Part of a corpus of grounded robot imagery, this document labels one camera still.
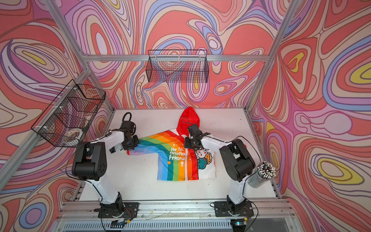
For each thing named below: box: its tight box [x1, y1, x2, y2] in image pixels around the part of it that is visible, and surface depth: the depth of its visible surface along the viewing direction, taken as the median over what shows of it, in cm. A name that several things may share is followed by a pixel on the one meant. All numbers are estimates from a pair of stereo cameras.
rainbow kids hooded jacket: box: [127, 106, 217, 182], surface depth 92 cm
